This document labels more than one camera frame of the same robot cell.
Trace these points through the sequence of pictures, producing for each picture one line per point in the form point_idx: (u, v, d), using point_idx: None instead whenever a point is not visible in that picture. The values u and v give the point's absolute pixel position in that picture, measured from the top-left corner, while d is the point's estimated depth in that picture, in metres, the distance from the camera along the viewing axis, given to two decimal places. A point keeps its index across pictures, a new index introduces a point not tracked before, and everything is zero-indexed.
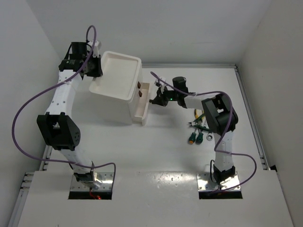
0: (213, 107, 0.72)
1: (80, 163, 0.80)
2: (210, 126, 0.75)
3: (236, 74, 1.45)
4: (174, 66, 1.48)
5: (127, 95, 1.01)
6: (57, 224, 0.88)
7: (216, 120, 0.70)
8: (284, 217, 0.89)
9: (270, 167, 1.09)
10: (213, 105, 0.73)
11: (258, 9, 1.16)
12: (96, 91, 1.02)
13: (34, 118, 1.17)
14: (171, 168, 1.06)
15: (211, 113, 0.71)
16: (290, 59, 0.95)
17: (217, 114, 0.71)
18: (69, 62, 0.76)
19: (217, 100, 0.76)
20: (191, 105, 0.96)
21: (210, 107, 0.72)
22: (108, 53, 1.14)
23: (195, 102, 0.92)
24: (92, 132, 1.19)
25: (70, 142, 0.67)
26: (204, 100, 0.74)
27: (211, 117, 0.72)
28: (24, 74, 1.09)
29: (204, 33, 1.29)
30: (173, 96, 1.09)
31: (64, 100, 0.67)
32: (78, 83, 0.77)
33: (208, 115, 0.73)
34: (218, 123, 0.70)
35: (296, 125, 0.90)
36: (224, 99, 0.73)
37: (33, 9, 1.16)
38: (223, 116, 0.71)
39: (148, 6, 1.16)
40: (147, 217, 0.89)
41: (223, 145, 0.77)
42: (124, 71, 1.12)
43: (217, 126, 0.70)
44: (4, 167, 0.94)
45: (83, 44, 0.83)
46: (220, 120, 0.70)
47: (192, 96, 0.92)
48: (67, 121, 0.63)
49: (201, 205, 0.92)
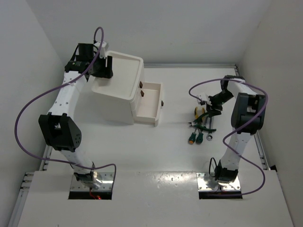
0: (246, 104, 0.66)
1: (81, 164, 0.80)
2: (233, 118, 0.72)
3: (236, 74, 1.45)
4: (174, 66, 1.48)
5: (129, 95, 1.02)
6: (57, 224, 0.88)
7: (239, 116, 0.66)
8: (284, 217, 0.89)
9: (269, 167, 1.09)
10: (246, 101, 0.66)
11: (258, 10, 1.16)
12: (98, 91, 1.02)
13: (35, 118, 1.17)
14: (171, 168, 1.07)
15: (240, 109, 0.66)
16: (290, 59, 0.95)
17: (244, 111, 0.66)
18: (75, 64, 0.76)
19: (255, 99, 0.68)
20: (232, 90, 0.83)
21: (243, 103, 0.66)
22: (110, 53, 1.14)
23: (235, 91, 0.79)
24: (92, 132, 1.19)
25: (70, 143, 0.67)
26: (241, 93, 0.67)
27: (236, 111, 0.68)
28: (25, 74, 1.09)
29: (205, 33, 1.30)
30: (223, 100, 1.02)
31: (66, 101, 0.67)
32: (83, 84, 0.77)
33: (236, 108, 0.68)
34: (239, 120, 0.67)
35: (295, 124, 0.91)
36: (261, 101, 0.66)
37: (34, 9, 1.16)
38: (248, 116, 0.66)
39: (149, 6, 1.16)
40: (147, 217, 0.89)
41: (235, 143, 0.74)
42: (127, 71, 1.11)
43: (237, 122, 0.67)
44: (4, 167, 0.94)
45: (90, 45, 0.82)
46: (242, 119, 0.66)
47: (237, 82, 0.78)
48: (69, 122, 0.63)
49: (201, 205, 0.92)
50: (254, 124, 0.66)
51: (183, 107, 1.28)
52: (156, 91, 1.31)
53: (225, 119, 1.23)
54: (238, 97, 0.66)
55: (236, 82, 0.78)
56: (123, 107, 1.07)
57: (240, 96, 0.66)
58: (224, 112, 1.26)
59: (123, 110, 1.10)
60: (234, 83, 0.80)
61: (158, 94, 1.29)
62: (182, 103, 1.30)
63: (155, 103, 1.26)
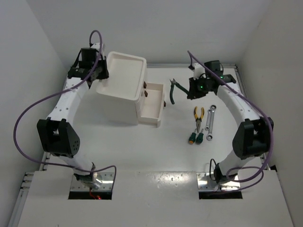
0: (252, 135, 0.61)
1: (80, 167, 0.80)
2: (234, 143, 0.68)
3: (236, 74, 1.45)
4: (173, 66, 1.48)
5: (135, 95, 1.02)
6: (57, 224, 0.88)
7: (245, 148, 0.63)
8: (284, 217, 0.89)
9: (270, 167, 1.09)
10: (252, 132, 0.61)
11: (259, 10, 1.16)
12: (104, 92, 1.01)
13: (35, 119, 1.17)
14: (171, 168, 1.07)
15: (245, 141, 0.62)
16: (291, 59, 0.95)
17: (249, 142, 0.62)
18: (78, 71, 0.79)
19: (257, 122, 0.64)
20: (222, 97, 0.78)
21: (248, 135, 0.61)
22: (112, 54, 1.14)
23: (229, 103, 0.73)
24: (92, 132, 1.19)
25: (68, 150, 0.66)
26: (245, 123, 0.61)
27: (241, 143, 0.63)
28: (24, 74, 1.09)
29: (205, 33, 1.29)
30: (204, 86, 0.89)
31: (66, 107, 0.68)
32: (84, 91, 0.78)
33: (240, 137, 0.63)
34: (245, 150, 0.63)
35: (295, 125, 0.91)
36: (266, 126, 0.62)
37: (34, 9, 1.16)
38: (253, 144, 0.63)
39: (149, 6, 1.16)
40: (147, 217, 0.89)
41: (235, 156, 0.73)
42: (129, 71, 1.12)
43: (244, 152, 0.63)
44: (4, 167, 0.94)
45: (93, 50, 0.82)
46: (248, 150, 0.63)
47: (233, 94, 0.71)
48: (68, 128, 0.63)
49: (202, 205, 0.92)
50: (260, 150, 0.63)
51: (183, 107, 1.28)
52: (158, 91, 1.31)
53: (225, 119, 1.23)
54: (244, 129, 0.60)
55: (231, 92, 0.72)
56: (123, 108, 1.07)
57: (245, 129, 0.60)
58: (224, 113, 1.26)
59: (123, 110, 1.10)
60: (228, 91, 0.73)
61: (160, 94, 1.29)
62: (182, 103, 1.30)
63: (156, 103, 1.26)
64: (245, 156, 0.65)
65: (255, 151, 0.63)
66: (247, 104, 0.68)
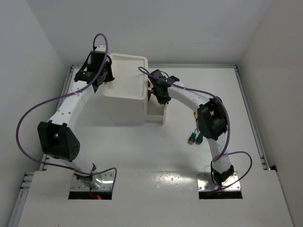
0: (209, 116, 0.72)
1: (79, 169, 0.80)
2: (203, 130, 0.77)
3: (236, 74, 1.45)
4: (173, 66, 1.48)
5: (141, 94, 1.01)
6: (57, 224, 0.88)
7: (210, 129, 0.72)
8: (284, 217, 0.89)
9: (269, 167, 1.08)
10: (209, 113, 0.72)
11: (258, 10, 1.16)
12: (110, 94, 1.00)
13: (35, 119, 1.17)
14: (171, 167, 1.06)
15: (207, 123, 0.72)
16: (290, 59, 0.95)
17: (212, 122, 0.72)
18: (86, 74, 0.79)
19: (209, 103, 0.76)
20: (174, 97, 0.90)
21: (207, 117, 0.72)
22: (113, 56, 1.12)
23: (182, 99, 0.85)
24: (93, 132, 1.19)
25: (66, 154, 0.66)
26: (200, 109, 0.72)
27: (206, 126, 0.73)
28: (24, 74, 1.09)
29: (205, 33, 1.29)
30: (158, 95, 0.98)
31: (69, 111, 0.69)
32: (90, 95, 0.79)
33: (203, 122, 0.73)
34: (212, 131, 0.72)
35: (295, 125, 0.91)
36: (217, 105, 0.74)
37: (34, 10, 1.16)
38: (216, 123, 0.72)
39: (149, 6, 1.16)
40: (147, 217, 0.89)
41: (218, 148, 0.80)
42: (133, 71, 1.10)
43: (212, 133, 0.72)
44: (4, 168, 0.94)
45: (101, 55, 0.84)
46: (215, 129, 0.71)
47: (181, 89, 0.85)
48: (68, 133, 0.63)
49: (202, 205, 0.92)
50: (223, 126, 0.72)
51: (183, 107, 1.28)
52: None
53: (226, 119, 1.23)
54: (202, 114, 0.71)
55: (180, 89, 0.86)
56: (123, 108, 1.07)
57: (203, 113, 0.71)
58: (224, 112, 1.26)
59: (123, 110, 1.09)
60: (177, 89, 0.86)
61: None
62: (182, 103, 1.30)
63: None
64: (215, 135, 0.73)
65: (220, 127, 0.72)
66: (196, 93, 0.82)
